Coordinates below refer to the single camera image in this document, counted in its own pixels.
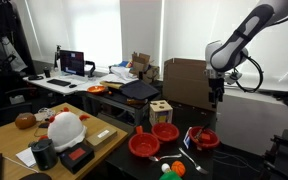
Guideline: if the white paper sheet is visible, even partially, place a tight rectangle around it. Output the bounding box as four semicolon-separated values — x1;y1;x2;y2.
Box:
15;146;37;168

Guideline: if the red block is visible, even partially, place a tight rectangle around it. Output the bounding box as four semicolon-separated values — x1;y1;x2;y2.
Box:
200;133;212;143

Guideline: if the red plastic bowl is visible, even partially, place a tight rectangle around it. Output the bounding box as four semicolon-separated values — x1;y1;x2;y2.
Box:
151;122;181;143
127;132;161;158
188;125;221;150

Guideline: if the white paper bag pile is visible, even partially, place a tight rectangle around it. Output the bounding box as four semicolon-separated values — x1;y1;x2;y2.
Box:
108;65;139;84

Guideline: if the black metal cart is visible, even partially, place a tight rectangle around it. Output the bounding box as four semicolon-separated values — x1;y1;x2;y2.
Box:
80;89;152;126

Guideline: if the black keyboard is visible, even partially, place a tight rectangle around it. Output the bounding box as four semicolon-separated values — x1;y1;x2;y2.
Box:
46;78;72;88

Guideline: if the black office chair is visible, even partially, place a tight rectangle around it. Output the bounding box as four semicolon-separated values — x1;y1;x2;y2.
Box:
0;71;35;133

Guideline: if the brown ball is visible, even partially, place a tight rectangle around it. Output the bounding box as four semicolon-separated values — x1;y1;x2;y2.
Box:
14;112;37;130

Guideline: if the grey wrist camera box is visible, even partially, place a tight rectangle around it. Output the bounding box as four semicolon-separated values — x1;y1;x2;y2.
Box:
224;68;243;86

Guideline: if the orange bowl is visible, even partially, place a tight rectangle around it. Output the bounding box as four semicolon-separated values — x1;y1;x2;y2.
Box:
86;85;108;96

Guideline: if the small open cardboard box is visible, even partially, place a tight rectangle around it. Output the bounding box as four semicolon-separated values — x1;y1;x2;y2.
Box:
129;51;161;84

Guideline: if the black box red label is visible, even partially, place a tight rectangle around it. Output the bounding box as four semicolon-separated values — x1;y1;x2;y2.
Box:
58;142;96;175

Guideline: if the orange toy ball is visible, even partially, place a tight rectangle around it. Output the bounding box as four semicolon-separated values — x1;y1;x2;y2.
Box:
170;160;187;178

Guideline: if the wooden desk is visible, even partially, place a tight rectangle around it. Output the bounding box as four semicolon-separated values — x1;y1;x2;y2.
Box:
0;102;129;180

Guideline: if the dark plastic bin lid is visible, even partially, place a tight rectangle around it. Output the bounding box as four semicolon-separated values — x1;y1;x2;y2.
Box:
118;79;161;101

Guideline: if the wooden shape sorter box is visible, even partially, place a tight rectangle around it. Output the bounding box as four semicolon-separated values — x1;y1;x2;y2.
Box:
149;99;174;127

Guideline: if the tan flat cardboard box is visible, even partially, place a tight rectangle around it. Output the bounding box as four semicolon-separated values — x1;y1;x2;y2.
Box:
84;125;118;152

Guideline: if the large cardboard box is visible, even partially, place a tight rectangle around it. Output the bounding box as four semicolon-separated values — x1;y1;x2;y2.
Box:
162;57;218;112

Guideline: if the silver fork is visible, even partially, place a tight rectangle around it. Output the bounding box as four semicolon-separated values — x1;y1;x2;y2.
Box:
178;147;210;175

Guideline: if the white computer desk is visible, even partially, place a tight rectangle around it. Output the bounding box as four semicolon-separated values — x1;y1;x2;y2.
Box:
22;71;118;98

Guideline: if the clear glass dish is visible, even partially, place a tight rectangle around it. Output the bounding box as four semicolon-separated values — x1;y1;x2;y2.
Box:
33;107;57;123

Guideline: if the green plastic toy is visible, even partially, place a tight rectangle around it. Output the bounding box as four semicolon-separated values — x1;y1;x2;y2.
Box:
158;170;183;180

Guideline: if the black cylinder speaker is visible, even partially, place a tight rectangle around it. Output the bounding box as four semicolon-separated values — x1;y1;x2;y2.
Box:
30;138;59;172

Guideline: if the black computer monitor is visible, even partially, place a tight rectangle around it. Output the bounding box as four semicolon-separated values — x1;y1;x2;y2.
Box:
59;49;86;78

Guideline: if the black cup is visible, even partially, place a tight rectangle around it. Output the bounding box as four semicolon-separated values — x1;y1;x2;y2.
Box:
43;66;52;79

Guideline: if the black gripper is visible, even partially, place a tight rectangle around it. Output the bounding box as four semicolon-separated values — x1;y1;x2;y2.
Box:
208;77;226;109

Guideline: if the white plush toy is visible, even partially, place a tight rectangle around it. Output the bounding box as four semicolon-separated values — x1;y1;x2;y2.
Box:
38;106;91;153

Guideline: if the blue white packet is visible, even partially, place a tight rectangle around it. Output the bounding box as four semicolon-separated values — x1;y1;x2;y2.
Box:
182;128;193;150

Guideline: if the silver spoon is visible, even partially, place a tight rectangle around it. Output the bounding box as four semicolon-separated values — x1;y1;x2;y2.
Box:
148;153;183;163

